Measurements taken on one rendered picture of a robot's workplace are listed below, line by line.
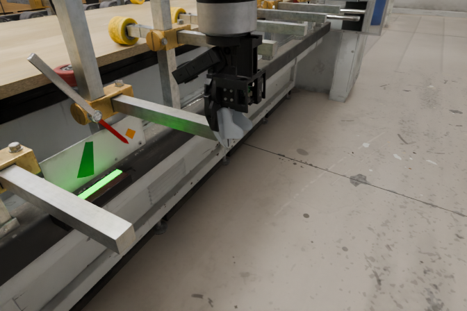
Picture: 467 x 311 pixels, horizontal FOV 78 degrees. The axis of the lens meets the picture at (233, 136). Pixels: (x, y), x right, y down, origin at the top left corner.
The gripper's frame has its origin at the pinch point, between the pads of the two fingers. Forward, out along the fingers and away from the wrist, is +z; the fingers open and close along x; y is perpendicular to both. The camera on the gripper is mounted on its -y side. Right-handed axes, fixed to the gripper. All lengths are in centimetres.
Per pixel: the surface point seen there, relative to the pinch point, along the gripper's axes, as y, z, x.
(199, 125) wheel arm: -4.2, -2.9, -1.6
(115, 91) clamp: -27.9, -5.5, -0.3
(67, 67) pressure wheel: -42.9, -9.5, -0.9
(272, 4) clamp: -29, -15, 91
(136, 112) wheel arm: -20.6, -2.6, -1.9
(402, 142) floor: 41, 84, 175
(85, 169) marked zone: -28.1, 8.2, -12.3
